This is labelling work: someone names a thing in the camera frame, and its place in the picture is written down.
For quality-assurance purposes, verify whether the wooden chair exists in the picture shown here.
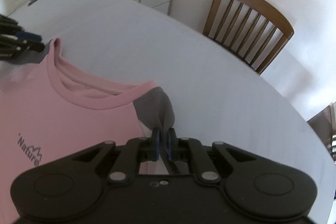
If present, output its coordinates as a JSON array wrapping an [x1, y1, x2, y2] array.
[[202, 0, 294, 75]]

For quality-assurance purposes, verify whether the pink white grey sweatshirt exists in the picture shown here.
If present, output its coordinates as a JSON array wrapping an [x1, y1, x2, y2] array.
[[1, 39, 175, 223]]

